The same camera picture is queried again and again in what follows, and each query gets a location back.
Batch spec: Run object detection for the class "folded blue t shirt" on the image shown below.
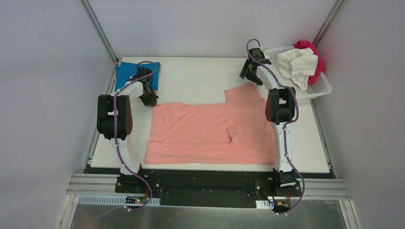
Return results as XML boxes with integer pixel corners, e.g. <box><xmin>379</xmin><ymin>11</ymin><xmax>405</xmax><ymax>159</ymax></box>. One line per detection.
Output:
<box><xmin>114</xmin><ymin>62</ymin><xmax>161</xmax><ymax>91</ymax></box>

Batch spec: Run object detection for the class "right electronics board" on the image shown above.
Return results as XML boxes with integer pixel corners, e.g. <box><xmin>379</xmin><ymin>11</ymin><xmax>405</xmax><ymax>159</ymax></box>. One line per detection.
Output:
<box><xmin>273</xmin><ymin>197</ymin><xmax>291</xmax><ymax>213</ymax></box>

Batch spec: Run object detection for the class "crumpled white t shirt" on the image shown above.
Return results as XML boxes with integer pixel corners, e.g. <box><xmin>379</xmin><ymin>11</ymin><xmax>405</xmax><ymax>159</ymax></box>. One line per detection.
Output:
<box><xmin>276</xmin><ymin>48</ymin><xmax>318</xmax><ymax>91</ymax></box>

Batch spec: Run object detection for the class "magenta red t shirt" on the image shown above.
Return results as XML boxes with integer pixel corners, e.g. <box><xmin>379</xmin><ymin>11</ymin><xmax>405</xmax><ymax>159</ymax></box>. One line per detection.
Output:
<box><xmin>293</xmin><ymin>40</ymin><xmax>325</xmax><ymax>85</ymax></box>

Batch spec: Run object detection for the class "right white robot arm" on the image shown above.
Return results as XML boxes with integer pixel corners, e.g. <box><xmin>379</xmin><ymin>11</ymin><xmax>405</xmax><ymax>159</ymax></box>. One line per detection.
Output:
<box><xmin>240</xmin><ymin>48</ymin><xmax>298</xmax><ymax>191</ymax></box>

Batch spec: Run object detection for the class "salmon pink t shirt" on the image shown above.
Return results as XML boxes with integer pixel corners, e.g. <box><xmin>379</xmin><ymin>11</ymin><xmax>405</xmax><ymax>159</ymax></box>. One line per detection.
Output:
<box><xmin>145</xmin><ymin>83</ymin><xmax>276</xmax><ymax>165</ymax></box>

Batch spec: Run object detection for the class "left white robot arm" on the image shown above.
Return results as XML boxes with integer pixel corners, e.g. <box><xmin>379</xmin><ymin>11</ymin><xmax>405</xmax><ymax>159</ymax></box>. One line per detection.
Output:
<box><xmin>96</xmin><ymin>64</ymin><xmax>159</xmax><ymax>185</ymax></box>

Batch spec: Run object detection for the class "white plastic basket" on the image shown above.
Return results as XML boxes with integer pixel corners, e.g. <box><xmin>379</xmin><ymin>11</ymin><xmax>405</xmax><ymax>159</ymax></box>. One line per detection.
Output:
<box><xmin>264</xmin><ymin>46</ymin><xmax>332</xmax><ymax>100</ymax></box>

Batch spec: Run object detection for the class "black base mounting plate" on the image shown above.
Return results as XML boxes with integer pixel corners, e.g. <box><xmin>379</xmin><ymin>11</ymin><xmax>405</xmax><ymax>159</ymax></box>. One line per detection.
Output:
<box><xmin>115</xmin><ymin>169</ymin><xmax>303</xmax><ymax>208</ymax></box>

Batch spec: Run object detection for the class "electronics board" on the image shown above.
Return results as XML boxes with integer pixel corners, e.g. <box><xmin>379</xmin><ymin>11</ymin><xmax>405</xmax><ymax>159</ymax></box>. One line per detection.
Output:
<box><xmin>273</xmin><ymin>197</ymin><xmax>291</xmax><ymax>213</ymax></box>
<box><xmin>125</xmin><ymin>196</ymin><xmax>148</xmax><ymax>205</ymax></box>

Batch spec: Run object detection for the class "left electronics board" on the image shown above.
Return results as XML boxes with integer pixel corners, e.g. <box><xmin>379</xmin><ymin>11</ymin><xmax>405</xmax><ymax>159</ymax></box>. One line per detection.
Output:
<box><xmin>125</xmin><ymin>196</ymin><xmax>148</xmax><ymax>205</ymax></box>

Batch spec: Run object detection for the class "aluminium frame rail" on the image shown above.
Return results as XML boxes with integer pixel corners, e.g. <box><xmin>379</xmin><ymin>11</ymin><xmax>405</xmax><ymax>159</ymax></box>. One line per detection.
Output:
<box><xmin>80</xmin><ymin>0</ymin><xmax>119</xmax><ymax>65</ymax></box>

